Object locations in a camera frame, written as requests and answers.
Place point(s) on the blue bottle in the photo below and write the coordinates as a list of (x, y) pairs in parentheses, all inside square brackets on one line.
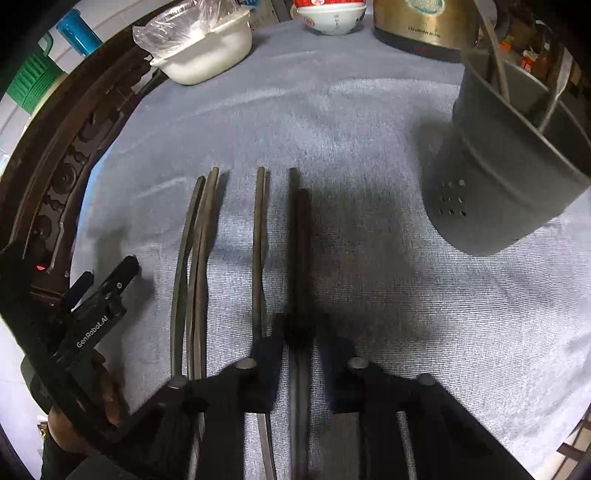
[(78, 32)]

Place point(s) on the grey perforated utensil holder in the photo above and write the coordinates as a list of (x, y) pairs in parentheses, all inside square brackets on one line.
[(485, 184)]

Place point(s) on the grey table cloth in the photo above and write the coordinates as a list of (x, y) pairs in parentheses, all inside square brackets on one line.
[(346, 138)]

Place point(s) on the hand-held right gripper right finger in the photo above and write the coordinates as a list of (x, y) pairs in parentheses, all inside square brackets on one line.
[(339, 378)]

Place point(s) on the red banded bowl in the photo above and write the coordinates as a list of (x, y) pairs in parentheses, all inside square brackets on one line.
[(323, 5)]

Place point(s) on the white bowl with red mark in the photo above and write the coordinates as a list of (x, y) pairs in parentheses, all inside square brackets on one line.
[(332, 25)]

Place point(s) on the dark metal chopstick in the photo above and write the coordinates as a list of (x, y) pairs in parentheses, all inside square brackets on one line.
[(205, 240), (305, 221), (293, 182), (259, 240), (184, 258)]

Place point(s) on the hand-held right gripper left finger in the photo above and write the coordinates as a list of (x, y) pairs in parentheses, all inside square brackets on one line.
[(268, 369)]

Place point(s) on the gold electric kettle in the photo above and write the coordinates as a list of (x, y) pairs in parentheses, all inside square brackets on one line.
[(415, 23)]

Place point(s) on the clear plastic bag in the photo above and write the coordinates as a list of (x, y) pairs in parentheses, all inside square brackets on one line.
[(175, 23)]

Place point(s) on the bunch of grey chopsticks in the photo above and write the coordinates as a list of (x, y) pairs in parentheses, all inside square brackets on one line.
[(501, 69)]

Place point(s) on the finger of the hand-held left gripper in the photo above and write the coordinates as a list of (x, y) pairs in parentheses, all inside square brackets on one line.
[(122, 274), (78, 287)]

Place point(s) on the green thermos jug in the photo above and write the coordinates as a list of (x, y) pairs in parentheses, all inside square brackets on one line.
[(32, 78)]

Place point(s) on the person's left hand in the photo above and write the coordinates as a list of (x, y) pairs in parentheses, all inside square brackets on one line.
[(111, 392)]

